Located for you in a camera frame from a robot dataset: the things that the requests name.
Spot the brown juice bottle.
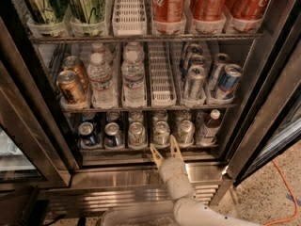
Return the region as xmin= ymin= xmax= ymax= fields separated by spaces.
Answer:
xmin=197 ymin=109 xmax=221 ymax=145

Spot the fridge door right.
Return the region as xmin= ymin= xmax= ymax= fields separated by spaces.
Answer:
xmin=227 ymin=40 xmax=301 ymax=186

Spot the green 7up can front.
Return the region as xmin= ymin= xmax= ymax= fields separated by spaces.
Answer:
xmin=152 ymin=121 xmax=170 ymax=148

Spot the fridge door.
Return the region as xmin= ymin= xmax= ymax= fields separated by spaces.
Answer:
xmin=227 ymin=40 xmax=301 ymax=186
xmin=0 ymin=19 xmax=77 ymax=190

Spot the blue pepsi can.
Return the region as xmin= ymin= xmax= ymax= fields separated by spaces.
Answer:
xmin=104 ymin=122 xmax=124 ymax=149
xmin=78 ymin=122 xmax=99 ymax=147

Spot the blue pepsi can right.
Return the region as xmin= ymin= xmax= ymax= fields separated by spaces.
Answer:
xmin=104 ymin=122 xmax=124 ymax=149

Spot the red coke can left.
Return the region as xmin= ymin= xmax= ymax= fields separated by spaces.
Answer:
xmin=152 ymin=0 xmax=185 ymax=23

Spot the green soda can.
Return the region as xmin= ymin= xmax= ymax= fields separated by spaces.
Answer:
xmin=175 ymin=120 xmax=195 ymax=147
xmin=128 ymin=122 xmax=147 ymax=149

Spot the blue red bull can right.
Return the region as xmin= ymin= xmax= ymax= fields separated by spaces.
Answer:
xmin=214 ymin=64 xmax=243 ymax=100

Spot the water bottle right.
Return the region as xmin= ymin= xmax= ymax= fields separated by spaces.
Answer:
xmin=121 ymin=51 xmax=145 ymax=107

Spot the silver red bull can front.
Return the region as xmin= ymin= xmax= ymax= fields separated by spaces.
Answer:
xmin=183 ymin=65 xmax=206 ymax=101

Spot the green soda can left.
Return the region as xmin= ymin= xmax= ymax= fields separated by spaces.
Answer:
xmin=128 ymin=122 xmax=147 ymax=149

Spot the silver red bull can rear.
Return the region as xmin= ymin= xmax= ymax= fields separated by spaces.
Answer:
xmin=207 ymin=53 xmax=231 ymax=91

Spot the clear plastic bin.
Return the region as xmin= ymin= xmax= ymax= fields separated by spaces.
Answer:
xmin=101 ymin=202 xmax=178 ymax=226

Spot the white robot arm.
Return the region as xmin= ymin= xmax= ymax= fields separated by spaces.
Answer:
xmin=150 ymin=136 xmax=261 ymax=226

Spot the orange cable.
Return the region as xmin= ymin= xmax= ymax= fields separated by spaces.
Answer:
xmin=262 ymin=160 xmax=300 ymax=226

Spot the fridge door left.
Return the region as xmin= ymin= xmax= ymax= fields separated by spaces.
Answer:
xmin=0 ymin=19 xmax=77 ymax=190

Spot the gold can front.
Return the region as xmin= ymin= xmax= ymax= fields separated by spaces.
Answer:
xmin=56 ymin=70 xmax=86 ymax=105

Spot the gold can rear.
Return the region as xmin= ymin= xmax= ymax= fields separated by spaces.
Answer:
xmin=62 ymin=56 xmax=88 ymax=91

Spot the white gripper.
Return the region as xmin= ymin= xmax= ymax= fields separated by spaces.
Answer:
xmin=150 ymin=135 xmax=188 ymax=182

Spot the green soda can right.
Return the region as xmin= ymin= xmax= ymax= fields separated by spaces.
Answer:
xmin=175 ymin=120 xmax=195 ymax=147

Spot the red bull can middle row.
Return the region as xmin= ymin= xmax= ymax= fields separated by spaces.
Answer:
xmin=182 ymin=54 xmax=206 ymax=80

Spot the water bottle left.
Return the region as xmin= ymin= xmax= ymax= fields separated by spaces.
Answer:
xmin=87 ymin=53 xmax=117 ymax=109

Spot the green can top left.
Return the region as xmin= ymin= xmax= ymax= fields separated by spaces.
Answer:
xmin=24 ymin=0 xmax=68 ymax=24

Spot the blue pepsi can left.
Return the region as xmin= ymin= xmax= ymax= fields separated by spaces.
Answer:
xmin=78 ymin=122 xmax=99 ymax=147

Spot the red coke can middle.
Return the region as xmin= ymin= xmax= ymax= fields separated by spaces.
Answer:
xmin=190 ymin=0 xmax=226 ymax=22

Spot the red coke can right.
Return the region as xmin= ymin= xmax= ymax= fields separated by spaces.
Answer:
xmin=231 ymin=0 xmax=268 ymax=21

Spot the red coke can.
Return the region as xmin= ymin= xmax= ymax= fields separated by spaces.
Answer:
xmin=231 ymin=0 xmax=268 ymax=21
xmin=190 ymin=0 xmax=226 ymax=22
xmin=152 ymin=0 xmax=185 ymax=23

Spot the silver red bull can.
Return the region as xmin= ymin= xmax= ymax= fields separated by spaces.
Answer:
xmin=183 ymin=65 xmax=206 ymax=101
xmin=207 ymin=53 xmax=231 ymax=91

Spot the water bottle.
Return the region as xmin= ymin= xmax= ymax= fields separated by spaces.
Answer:
xmin=87 ymin=53 xmax=117 ymax=109
xmin=121 ymin=51 xmax=145 ymax=107

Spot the gold can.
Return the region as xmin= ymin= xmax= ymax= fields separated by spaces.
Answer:
xmin=56 ymin=70 xmax=86 ymax=105
xmin=62 ymin=56 xmax=88 ymax=91

